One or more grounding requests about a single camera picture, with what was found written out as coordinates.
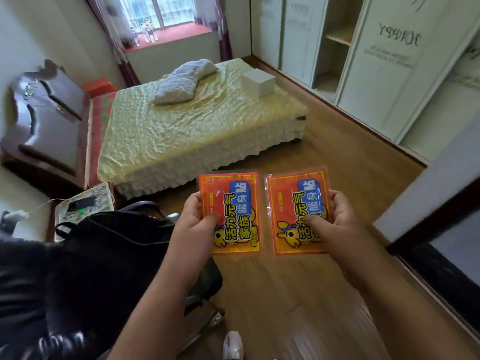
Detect person's left hand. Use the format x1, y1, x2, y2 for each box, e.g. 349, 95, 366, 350
174, 192, 221, 267

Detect person's right hand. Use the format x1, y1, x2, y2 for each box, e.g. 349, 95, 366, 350
303, 189, 376, 289

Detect orange heat patch packet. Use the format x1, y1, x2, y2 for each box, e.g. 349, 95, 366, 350
264, 167, 334, 257
196, 170, 262, 257

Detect person's left forearm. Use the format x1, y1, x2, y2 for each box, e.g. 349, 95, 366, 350
108, 255, 211, 360

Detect person's right forearm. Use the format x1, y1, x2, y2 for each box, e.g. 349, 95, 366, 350
343, 255, 480, 360

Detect black office chair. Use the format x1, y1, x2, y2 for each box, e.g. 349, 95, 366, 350
119, 201, 226, 357

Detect bed with yellow-green cover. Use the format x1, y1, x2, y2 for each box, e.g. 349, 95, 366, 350
85, 57, 310, 200

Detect white shoe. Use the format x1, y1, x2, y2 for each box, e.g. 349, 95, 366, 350
223, 330, 244, 360

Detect black bag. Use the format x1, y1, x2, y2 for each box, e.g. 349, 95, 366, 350
0, 210, 177, 360

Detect patterned white bedside table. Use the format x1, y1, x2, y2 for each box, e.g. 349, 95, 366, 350
54, 182, 115, 243

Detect black phone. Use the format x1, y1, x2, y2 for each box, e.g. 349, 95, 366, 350
67, 195, 97, 213

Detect folded grey-white blanket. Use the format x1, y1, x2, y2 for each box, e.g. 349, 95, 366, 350
152, 59, 219, 107

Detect white box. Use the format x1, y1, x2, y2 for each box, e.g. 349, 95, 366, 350
241, 68, 277, 99

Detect white sliding-door wardrobe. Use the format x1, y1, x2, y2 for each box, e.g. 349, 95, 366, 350
250, 0, 480, 166

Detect orange-red pillow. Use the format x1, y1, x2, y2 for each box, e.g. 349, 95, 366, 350
82, 78, 118, 98

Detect dark wooden headboard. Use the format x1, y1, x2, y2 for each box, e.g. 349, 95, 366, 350
0, 59, 92, 190

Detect purple curtain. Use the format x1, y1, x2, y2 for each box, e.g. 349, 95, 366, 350
193, 0, 234, 63
83, 0, 142, 88

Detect clear glass bottles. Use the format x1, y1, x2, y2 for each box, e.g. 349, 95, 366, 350
130, 19, 160, 47

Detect window with metal bars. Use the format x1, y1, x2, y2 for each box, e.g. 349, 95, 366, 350
118, 0, 197, 33

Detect white charging cable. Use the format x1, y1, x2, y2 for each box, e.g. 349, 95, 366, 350
15, 198, 72, 218

